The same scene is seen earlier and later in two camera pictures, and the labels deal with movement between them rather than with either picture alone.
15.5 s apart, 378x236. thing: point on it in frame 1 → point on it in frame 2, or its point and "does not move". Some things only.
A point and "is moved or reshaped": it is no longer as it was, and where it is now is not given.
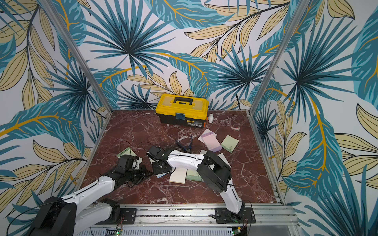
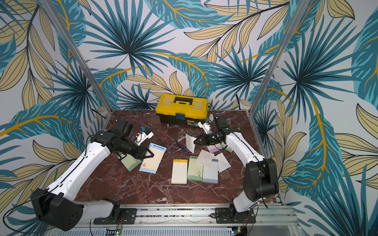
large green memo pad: x=193 y=174 does not move
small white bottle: x=210 y=118 does not move
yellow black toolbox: x=182 y=109 does not move
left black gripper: x=144 y=176 → x=141 y=153
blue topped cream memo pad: x=159 y=175 is moved or reshaped
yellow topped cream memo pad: x=178 y=176 does not move
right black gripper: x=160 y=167 → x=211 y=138
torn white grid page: x=221 y=155 does not move
